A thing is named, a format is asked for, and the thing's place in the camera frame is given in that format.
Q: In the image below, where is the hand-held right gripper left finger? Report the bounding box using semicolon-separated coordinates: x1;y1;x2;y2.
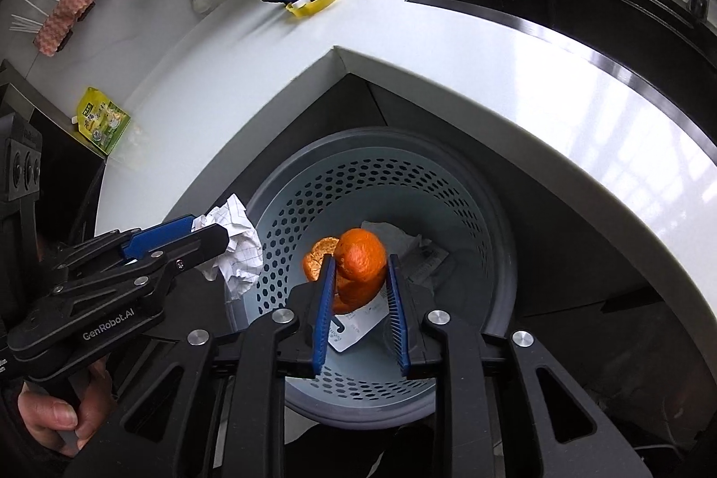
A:
67;254;337;478

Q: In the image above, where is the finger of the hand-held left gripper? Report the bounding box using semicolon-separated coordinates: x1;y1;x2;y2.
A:
53;215;197;277
53;223;232;314

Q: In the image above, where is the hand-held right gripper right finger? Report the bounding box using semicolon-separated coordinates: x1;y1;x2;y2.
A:
386;254;653;478

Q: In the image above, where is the white blister card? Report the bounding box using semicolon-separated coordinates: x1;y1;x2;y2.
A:
328;288;393;353

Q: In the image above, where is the orange mandarin peel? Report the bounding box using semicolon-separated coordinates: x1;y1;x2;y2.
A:
302;228;389;314

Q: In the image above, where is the white paper sheet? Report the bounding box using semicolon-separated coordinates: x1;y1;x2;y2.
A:
360;220;423;260

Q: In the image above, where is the grey perforated trash basket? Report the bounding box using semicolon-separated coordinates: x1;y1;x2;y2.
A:
224;126;519;426

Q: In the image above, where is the person's left hand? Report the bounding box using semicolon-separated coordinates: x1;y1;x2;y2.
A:
17;360;116;456

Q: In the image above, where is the black stove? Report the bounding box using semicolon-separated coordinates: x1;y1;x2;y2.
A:
0;58;107;255

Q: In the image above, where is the yellow green pouch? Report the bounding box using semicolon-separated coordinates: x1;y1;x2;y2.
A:
72;86;132;155

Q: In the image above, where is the pink sponge cloth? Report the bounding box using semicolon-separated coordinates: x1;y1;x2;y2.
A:
32;0;95;58

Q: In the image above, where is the bundle of white straws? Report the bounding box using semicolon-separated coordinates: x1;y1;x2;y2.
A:
8;0;62;34

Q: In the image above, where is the yellow plastic tray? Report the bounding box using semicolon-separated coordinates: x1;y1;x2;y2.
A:
285;0;342;18

